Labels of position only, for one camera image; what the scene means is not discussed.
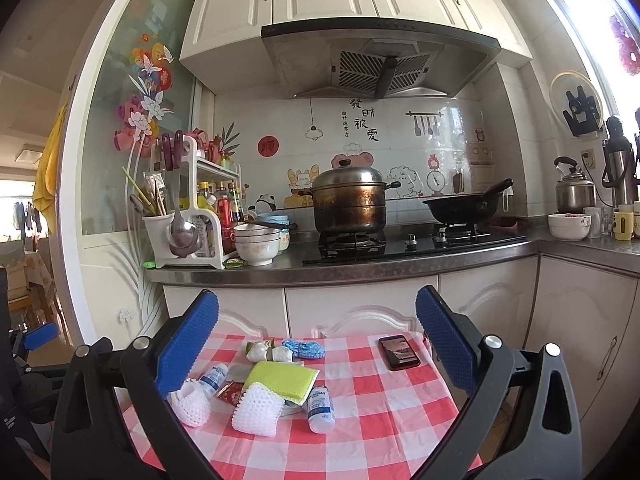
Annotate small white bottle left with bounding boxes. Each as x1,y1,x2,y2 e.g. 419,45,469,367
198,363,229,399

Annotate yellow cloth hanging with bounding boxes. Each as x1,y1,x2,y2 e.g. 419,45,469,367
32,103,67,232

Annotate yellow mug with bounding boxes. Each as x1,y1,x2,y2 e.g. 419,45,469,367
613,210,634,242

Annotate small white bottle right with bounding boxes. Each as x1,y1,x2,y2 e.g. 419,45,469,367
306,386,336,434

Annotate white foam net left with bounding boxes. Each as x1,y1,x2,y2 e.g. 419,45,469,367
167,379,210,428

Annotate white bowl on counter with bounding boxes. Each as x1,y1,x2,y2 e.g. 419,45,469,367
547,214,591,242

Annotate red checkered tablecloth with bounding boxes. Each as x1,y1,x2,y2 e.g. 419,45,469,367
120,330,484,480

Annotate green yellow sponge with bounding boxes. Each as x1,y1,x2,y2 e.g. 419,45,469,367
242,361,319,405

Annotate red snack packet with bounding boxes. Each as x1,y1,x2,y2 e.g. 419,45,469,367
216,382,244,406

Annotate white foam net right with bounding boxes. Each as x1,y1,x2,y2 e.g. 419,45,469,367
231,382,285,438

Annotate blue patterned plastic bag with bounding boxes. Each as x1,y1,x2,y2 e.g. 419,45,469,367
281,339,326,360

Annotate black gas stove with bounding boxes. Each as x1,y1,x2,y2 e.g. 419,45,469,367
302,224,526,266

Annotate dark red smartphone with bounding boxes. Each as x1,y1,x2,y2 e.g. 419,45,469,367
378,335,421,372

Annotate small white bottle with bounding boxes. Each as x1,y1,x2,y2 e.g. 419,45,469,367
306,386,336,434
198,363,229,399

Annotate white foam net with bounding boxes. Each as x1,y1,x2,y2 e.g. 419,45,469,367
167,379,210,428
231,382,285,438

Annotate steel thermos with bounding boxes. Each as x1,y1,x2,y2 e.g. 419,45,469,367
602,116,639,207

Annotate red sauce bottle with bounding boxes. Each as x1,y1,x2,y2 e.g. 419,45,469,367
216,195,234,254

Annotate black wok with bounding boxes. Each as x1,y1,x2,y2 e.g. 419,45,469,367
423,178,513,226

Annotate steel kettle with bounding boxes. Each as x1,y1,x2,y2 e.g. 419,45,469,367
553,156,597,214

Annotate large steel steamer pot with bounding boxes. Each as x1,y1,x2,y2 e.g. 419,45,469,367
297,159,401,235

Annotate range hood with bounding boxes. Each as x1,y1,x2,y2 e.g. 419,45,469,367
262,16,502,100

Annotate stacked white bowls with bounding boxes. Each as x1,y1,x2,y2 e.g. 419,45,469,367
233,223,280,266

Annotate steel ladle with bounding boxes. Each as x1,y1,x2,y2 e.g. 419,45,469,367
168,170,201,258

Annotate white dish rack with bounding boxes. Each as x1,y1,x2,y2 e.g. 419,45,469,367
144,136,241,270

